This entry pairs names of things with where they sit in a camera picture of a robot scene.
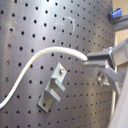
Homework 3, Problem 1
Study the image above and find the black perforated breadboard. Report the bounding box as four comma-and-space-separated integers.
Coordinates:
0, 0, 114, 128

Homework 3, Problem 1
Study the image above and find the blue clamp on frame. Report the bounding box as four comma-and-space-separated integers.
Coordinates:
110, 8, 122, 19

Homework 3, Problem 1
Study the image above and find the white braided cable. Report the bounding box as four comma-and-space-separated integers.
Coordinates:
0, 46, 89, 110

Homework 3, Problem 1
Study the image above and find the aluminium frame bar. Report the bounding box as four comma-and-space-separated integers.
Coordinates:
113, 14, 128, 31

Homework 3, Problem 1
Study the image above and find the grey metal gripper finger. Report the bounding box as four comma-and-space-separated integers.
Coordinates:
87, 47, 115, 66
86, 64, 126, 94

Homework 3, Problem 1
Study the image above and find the grey metal cable clip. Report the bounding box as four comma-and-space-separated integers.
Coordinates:
38, 63, 67, 112

